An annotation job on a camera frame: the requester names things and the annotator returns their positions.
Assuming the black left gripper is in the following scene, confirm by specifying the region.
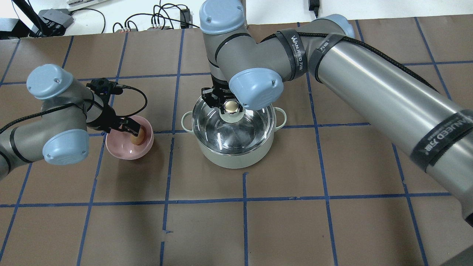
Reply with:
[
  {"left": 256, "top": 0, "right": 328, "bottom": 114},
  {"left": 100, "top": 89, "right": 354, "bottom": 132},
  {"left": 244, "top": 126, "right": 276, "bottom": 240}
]
[{"left": 86, "top": 107, "right": 141, "bottom": 137}]

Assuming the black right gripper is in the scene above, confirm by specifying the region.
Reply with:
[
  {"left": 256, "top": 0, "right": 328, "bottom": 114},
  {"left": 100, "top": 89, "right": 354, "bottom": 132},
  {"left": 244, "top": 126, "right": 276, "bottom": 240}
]
[{"left": 201, "top": 83, "right": 244, "bottom": 115}]

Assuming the brown egg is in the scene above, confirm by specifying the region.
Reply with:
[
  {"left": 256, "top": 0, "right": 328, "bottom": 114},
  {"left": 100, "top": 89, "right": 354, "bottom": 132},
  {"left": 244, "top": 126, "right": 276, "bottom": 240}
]
[{"left": 130, "top": 127, "right": 146, "bottom": 146}]

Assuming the glass pot lid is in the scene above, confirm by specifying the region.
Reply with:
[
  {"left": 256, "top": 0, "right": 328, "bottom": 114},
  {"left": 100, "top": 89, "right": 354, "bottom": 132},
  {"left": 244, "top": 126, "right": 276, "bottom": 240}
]
[{"left": 191, "top": 97, "right": 276, "bottom": 156}]

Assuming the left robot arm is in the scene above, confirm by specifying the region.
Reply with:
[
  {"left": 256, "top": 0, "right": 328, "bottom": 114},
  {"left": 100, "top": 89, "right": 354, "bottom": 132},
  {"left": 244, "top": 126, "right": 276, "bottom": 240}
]
[{"left": 0, "top": 64, "right": 145, "bottom": 179}]

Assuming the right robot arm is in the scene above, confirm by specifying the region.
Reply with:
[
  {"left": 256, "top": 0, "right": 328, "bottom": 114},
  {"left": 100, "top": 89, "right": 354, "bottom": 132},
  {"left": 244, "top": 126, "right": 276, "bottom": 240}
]
[{"left": 199, "top": 0, "right": 473, "bottom": 225}]

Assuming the light green steel pot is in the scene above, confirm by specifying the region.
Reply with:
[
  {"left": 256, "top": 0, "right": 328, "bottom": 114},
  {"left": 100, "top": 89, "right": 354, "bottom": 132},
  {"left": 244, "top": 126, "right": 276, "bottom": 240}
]
[{"left": 181, "top": 107, "right": 287, "bottom": 169}]

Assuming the pink bowl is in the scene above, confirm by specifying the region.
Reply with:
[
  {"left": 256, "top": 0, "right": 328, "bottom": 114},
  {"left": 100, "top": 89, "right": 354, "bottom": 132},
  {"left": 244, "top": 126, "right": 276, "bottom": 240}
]
[{"left": 105, "top": 116, "right": 154, "bottom": 160}]

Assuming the black power adapter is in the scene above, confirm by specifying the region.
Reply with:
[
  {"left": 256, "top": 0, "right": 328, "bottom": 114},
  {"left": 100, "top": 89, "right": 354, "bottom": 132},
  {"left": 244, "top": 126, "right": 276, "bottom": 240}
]
[
  {"left": 308, "top": 0, "right": 321, "bottom": 18},
  {"left": 180, "top": 8, "right": 191, "bottom": 29}
]

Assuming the grey box device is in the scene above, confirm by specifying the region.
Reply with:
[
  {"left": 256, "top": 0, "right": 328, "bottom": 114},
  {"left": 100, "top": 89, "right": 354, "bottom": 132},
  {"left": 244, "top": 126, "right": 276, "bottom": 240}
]
[{"left": 30, "top": 9, "right": 74, "bottom": 37}]

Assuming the black power adapter right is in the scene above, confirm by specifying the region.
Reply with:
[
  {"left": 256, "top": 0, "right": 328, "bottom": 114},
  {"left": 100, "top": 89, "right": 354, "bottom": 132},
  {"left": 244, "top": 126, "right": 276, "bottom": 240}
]
[{"left": 308, "top": 0, "right": 321, "bottom": 18}]

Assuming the black camera cable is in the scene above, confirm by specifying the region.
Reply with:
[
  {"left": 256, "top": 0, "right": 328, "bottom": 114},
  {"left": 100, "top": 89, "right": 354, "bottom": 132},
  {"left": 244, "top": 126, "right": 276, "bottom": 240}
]
[{"left": 111, "top": 85, "right": 148, "bottom": 119}]

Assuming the black cable bundle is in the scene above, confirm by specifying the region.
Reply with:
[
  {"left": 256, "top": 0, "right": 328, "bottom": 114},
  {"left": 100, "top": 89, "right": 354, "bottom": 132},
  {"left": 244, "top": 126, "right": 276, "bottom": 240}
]
[{"left": 113, "top": 0, "right": 202, "bottom": 33}]

